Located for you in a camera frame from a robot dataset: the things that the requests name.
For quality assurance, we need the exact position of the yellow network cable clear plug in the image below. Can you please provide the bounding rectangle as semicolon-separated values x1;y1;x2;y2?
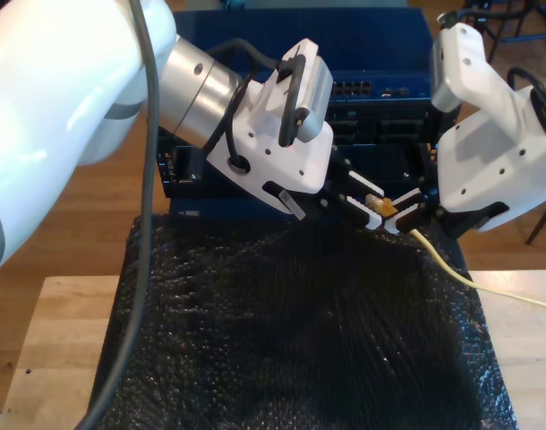
364;193;546;311

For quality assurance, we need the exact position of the black rack shelf tray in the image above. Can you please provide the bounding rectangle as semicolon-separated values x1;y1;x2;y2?
160;143;435;201

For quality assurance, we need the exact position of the black rack server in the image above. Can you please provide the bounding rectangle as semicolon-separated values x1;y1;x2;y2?
158;105;435;148

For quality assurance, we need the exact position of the dark metal chair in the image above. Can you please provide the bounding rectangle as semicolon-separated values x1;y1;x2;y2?
525;190;546;246

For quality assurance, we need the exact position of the black bubble wrap mat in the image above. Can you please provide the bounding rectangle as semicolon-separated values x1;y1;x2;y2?
87;213;518;430

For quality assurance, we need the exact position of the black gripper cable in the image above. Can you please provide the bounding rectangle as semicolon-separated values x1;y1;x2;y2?
200;73;252;174

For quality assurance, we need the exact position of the black rack frame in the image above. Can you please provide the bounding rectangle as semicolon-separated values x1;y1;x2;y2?
155;105;462;201

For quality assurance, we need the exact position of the long black hanging cable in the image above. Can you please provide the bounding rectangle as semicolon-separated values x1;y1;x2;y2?
73;0;161;430

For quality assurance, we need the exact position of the black camera cable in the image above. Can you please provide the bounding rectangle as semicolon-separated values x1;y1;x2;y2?
208;38;308;148

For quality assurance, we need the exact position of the blue network switch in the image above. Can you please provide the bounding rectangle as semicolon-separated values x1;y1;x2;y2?
172;8;438;107

